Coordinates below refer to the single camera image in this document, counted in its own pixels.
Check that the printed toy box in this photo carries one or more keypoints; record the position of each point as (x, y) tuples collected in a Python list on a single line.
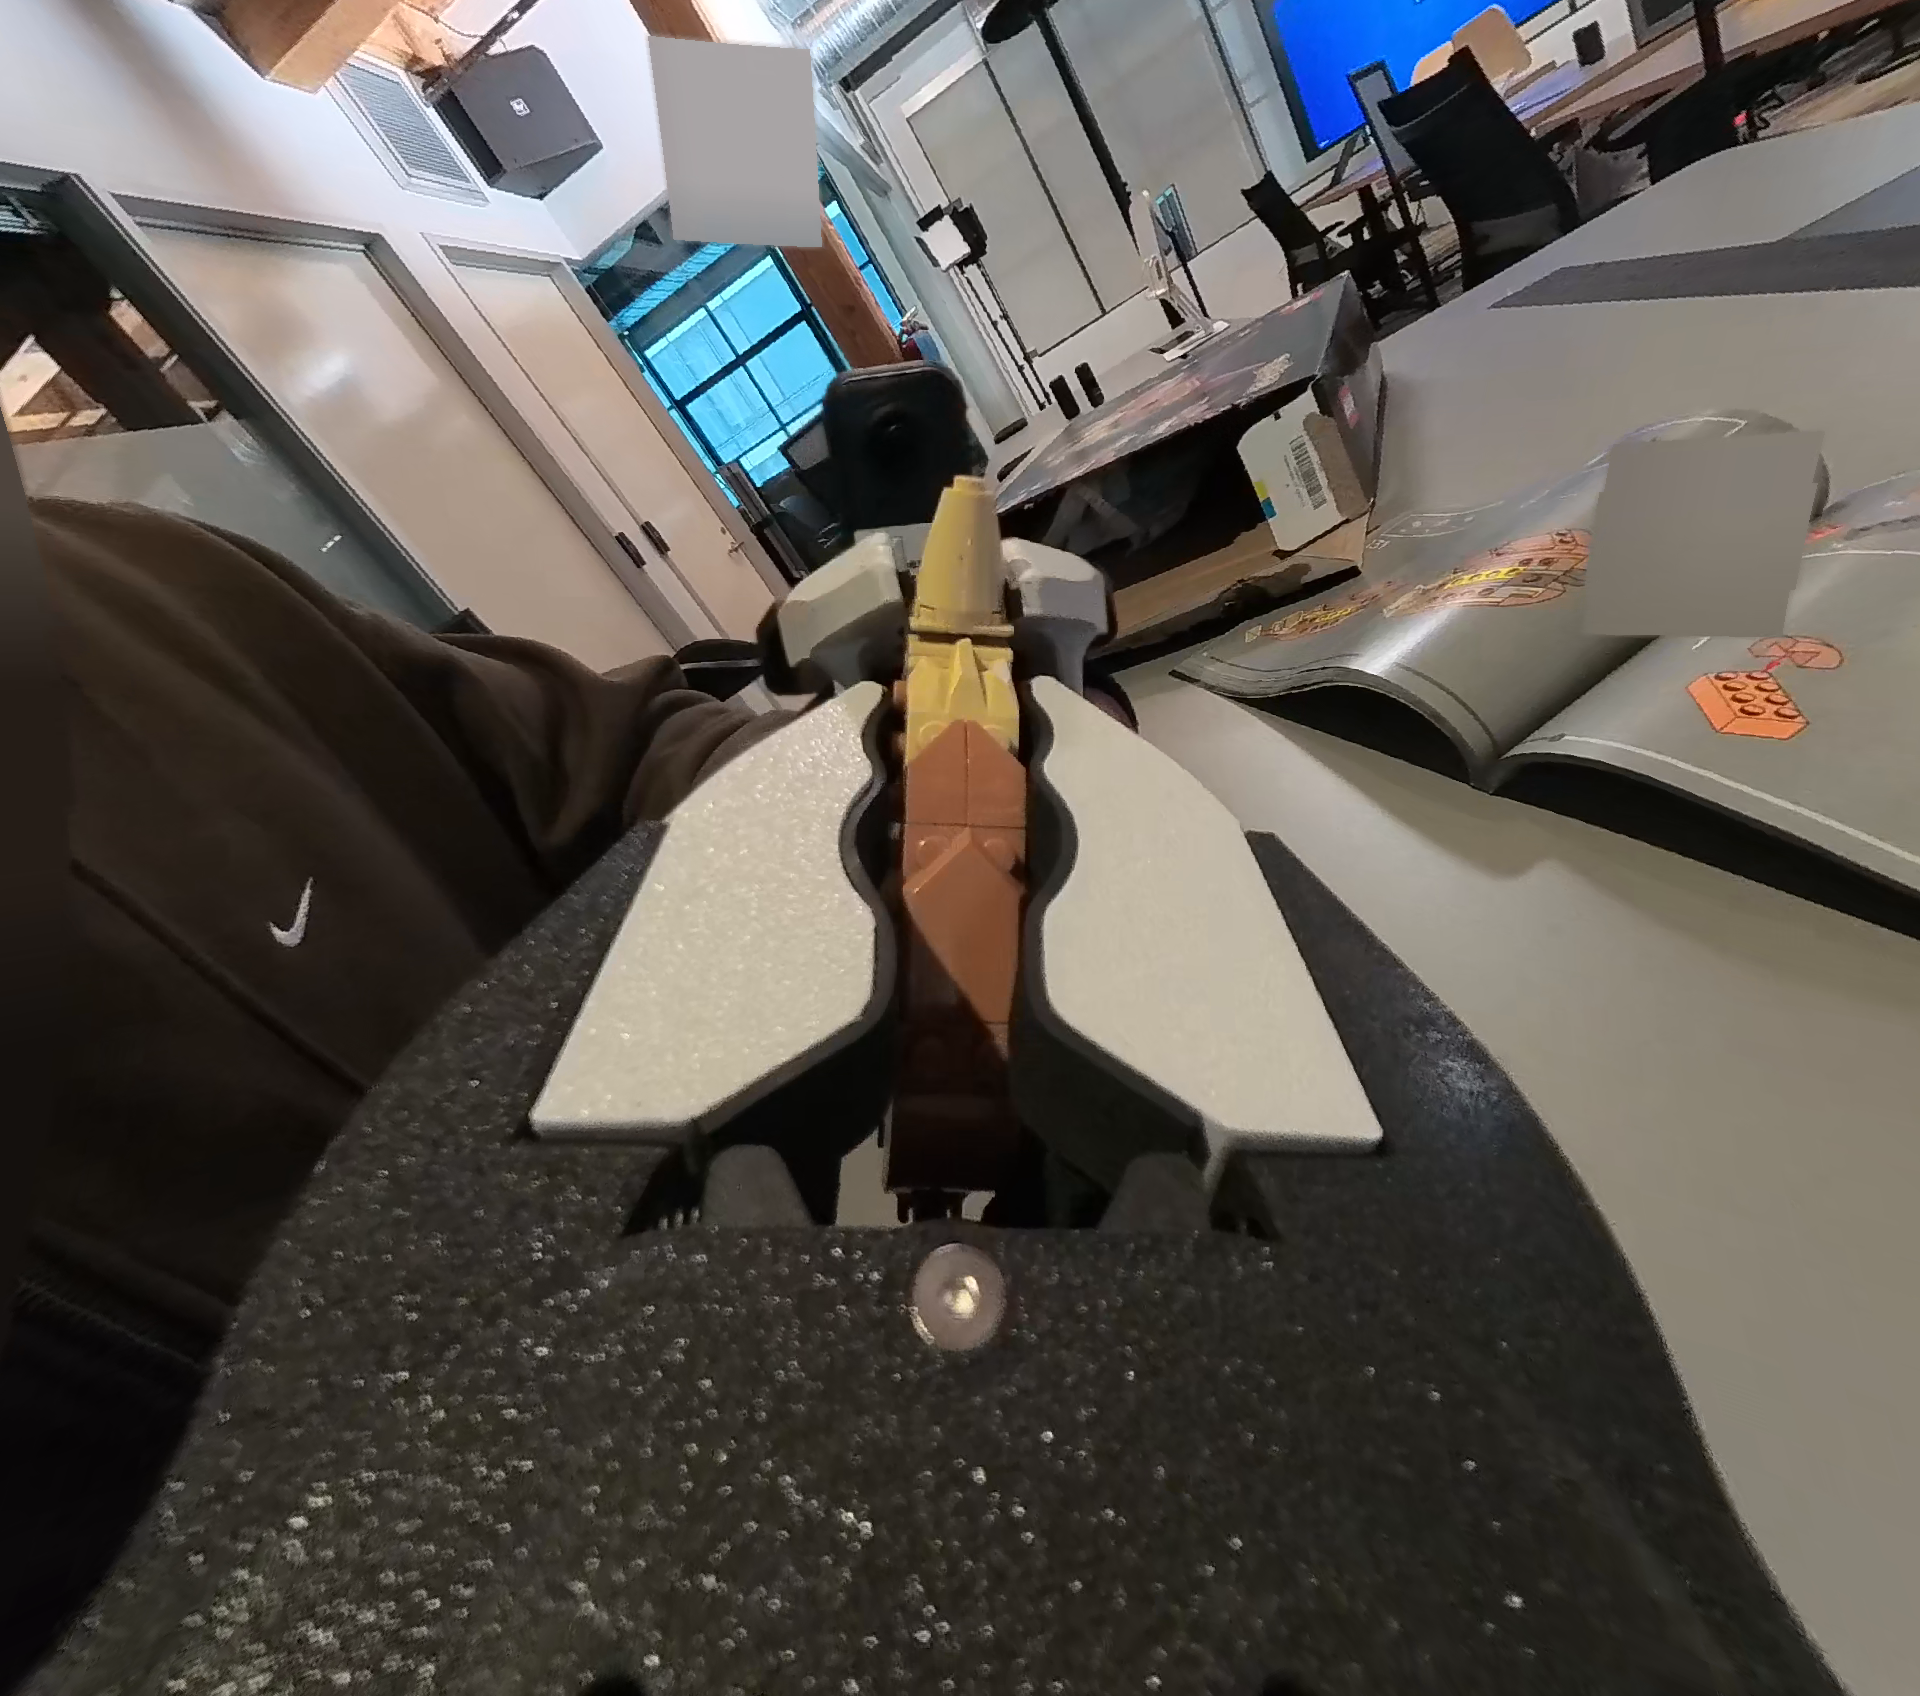
[(1185, 408)]

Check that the small cone toy brick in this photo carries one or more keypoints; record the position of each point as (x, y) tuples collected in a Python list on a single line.
[(962, 555)]

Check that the brown toy brick assembly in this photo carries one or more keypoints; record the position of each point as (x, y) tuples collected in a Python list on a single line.
[(962, 887)]

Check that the black wall speaker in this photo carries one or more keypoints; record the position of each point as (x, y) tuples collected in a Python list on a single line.
[(524, 122)]

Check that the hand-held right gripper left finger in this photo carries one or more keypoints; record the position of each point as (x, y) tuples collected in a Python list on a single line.
[(719, 961)]

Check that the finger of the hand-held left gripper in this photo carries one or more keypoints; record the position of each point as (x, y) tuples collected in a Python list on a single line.
[(848, 610), (1065, 602)]

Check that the silver desktop monitor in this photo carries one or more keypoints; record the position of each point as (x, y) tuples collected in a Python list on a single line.
[(1163, 257)]

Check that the red fire extinguisher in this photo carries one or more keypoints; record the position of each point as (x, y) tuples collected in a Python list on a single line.
[(918, 341)]

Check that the wall vent grille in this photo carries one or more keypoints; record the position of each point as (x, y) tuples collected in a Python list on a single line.
[(405, 131)]

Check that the person's left forearm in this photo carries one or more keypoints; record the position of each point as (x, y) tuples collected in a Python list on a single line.
[(628, 738)]

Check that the grey instruction booklet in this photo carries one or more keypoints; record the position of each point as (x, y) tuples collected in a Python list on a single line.
[(1502, 677)]

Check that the black office chair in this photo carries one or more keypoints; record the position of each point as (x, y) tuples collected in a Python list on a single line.
[(1289, 226), (1477, 167)]

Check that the person's brown jacket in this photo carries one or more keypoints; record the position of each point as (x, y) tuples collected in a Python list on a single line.
[(227, 902)]

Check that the grey desk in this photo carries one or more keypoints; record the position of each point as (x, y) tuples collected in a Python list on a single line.
[(1576, 1127)]

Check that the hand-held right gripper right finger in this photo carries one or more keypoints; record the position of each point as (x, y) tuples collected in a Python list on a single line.
[(1200, 976)]

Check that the long office table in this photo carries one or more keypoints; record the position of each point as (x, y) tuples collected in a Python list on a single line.
[(1649, 61)]

